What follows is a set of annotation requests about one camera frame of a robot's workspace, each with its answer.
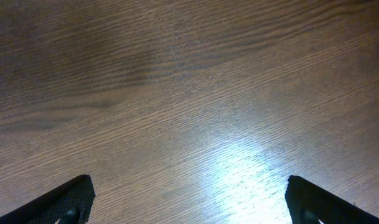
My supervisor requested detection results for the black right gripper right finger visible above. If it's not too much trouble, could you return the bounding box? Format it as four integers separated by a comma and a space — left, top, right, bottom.
285, 175, 379, 224

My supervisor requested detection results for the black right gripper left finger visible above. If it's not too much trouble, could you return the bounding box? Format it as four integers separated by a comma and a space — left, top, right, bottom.
0, 174, 96, 224

